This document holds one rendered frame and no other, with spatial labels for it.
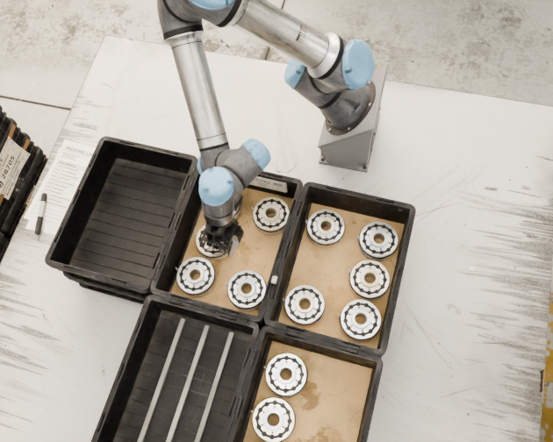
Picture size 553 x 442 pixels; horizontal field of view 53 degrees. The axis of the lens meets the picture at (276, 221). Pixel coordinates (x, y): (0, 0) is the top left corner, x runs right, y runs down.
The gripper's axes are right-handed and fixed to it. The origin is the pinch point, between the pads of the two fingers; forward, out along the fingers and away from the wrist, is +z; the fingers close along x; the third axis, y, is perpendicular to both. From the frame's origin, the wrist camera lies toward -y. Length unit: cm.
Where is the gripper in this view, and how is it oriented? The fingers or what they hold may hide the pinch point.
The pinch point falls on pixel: (226, 241)
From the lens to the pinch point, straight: 150.7
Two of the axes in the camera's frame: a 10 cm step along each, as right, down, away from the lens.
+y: -2.7, 8.5, -4.5
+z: -0.4, 4.6, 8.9
